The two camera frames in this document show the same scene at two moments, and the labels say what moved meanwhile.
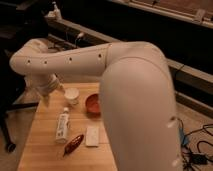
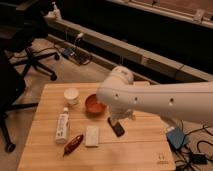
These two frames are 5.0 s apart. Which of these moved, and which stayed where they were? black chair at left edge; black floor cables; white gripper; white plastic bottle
Moved: white gripper
Stayed: black chair at left edge; black floor cables; white plastic bottle
